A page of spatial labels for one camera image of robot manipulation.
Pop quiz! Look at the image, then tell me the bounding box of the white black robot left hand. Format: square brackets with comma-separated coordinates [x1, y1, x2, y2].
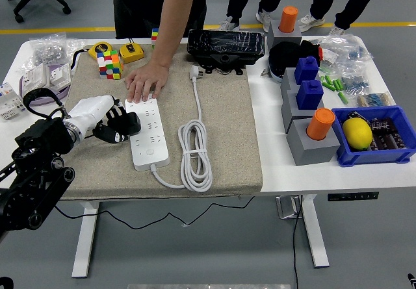
[69, 94, 131, 145]

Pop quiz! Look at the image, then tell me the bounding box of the person's left hand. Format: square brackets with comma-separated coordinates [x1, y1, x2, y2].
[124, 60, 170, 104]

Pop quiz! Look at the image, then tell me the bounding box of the black power adapter plug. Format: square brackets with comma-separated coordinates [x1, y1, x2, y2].
[107, 110, 142, 139]

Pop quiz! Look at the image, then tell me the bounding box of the white power strip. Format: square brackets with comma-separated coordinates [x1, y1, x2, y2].
[125, 97, 171, 172]

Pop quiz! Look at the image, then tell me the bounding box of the square yellow tape measure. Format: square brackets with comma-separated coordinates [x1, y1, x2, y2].
[118, 38, 146, 64]

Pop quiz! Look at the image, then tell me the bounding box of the purple tray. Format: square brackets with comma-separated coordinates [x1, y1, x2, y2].
[19, 62, 73, 107]

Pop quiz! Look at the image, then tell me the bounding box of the round yellow tape measure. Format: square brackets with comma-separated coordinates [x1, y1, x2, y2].
[71, 41, 113, 75]

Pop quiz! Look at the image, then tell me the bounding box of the clear bag of screws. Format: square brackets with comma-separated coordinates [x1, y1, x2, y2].
[29, 32, 68, 66]

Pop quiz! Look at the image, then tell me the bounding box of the person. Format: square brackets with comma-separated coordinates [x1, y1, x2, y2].
[218, 0, 289, 33]
[297, 0, 387, 37]
[109, 0, 208, 40]

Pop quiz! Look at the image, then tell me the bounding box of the white circuit breaker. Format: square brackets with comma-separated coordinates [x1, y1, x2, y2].
[0, 82, 27, 121]

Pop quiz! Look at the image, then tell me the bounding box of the black plastic-wrapped tray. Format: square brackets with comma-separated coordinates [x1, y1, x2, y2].
[187, 29, 266, 75]

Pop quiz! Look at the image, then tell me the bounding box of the grey-brown fabric mat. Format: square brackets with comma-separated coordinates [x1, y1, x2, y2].
[60, 44, 265, 201]

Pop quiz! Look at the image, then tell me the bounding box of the black table control panel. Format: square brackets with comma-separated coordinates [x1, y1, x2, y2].
[327, 191, 380, 202]

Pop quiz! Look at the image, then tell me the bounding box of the white table leg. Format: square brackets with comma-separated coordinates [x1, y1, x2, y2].
[300, 194, 331, 269]
[71, 199, 100, 279]

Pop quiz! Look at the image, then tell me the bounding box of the blue plastic bin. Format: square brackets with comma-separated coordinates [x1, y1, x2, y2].
[331, 105, 416, 168]

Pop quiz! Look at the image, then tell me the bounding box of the grey holder block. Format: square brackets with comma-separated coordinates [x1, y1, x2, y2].
[286, 117, 341, 167]
[266, 19, 303, 48]
[281, 89, 326, 134]
[280, 67, 302, 99]

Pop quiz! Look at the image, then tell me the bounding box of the black cloth cap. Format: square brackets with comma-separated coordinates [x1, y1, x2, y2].
[268, 40, 323, 77]

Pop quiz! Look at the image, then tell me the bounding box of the brown capacitor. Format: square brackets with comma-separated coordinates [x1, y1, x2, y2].
[370, 118, 399, 136]
[388, 132, 409, 150]
[370, 134, 391, 152]

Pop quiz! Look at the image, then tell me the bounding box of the silver box under table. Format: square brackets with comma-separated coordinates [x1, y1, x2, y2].
[276, 195, 304, 220]

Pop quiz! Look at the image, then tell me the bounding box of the orange cylinder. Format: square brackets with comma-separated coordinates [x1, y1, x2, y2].
[279, 5, 300, 34]
[305, 108, 336, 141]

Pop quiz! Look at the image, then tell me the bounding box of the yellow lemon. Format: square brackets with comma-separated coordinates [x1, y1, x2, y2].
[342, 117, 374, 151]

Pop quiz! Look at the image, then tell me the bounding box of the blue square peg block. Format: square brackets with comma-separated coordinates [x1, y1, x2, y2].
[294, 56, 320, 86]
[296, 80, 325, 111]

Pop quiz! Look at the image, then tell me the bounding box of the black metal clip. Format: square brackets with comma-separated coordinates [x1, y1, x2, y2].
[346, 110, 370, 123]

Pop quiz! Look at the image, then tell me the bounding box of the clear bag of tan resistors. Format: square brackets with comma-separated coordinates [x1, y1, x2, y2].
[356, 91, 397, 108]

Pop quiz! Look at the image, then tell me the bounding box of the large clear bag of resistors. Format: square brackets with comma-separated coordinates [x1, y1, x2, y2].
[320, 32, 374, 73]

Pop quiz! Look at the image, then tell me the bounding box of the clear bag of blue resistors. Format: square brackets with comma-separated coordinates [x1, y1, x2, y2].
[337, 69, 371, 95]

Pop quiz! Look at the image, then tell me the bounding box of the white power cord with plug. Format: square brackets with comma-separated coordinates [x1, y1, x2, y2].
[151, 64, 215, 193]

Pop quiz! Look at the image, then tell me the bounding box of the black hanging cable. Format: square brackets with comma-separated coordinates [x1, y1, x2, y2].
[291, 195, 305, 289]

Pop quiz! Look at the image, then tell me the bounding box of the thin black adapter cord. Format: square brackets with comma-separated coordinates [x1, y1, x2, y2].
[53, 132, 256, 231]

